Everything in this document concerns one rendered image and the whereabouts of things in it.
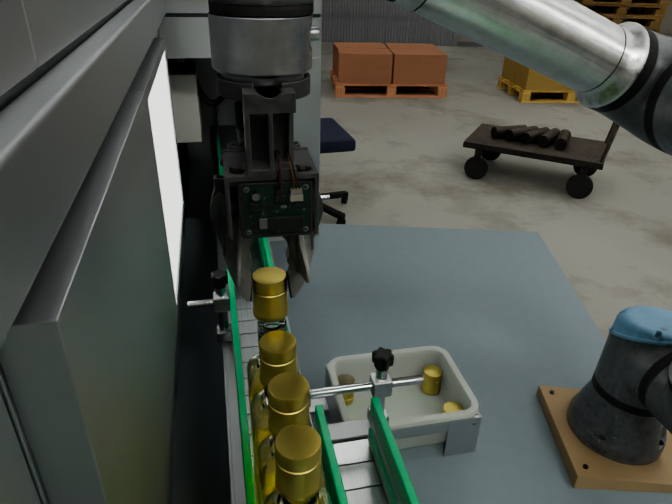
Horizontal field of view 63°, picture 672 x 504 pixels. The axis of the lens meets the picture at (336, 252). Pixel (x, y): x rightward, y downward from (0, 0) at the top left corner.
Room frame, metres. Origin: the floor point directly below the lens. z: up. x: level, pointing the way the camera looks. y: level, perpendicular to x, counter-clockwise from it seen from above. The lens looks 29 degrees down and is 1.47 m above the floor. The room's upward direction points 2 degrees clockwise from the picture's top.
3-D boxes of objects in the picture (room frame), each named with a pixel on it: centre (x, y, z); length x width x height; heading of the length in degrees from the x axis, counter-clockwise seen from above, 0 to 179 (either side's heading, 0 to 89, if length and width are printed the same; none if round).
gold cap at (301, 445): (0.28, 0.02, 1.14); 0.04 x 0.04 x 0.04
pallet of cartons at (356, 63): (6.73, -0.54, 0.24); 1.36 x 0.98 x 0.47; 89
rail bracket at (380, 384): (0.56, -0.04, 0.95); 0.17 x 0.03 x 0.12; 103
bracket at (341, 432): (0.56, -0.03, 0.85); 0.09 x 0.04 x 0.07; 103
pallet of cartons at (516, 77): (6.68, -2.57, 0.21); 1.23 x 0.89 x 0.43; 90
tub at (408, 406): (0.70, -0.11, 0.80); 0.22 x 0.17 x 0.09; 103
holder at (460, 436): (0.69, -0.09, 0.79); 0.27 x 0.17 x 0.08; 103
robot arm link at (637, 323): (0.67, -0.49, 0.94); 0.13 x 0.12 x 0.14; 12
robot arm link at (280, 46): (0.43, 0.06, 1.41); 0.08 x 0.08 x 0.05
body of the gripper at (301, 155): (0.42, 0.06, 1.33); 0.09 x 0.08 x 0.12; 12
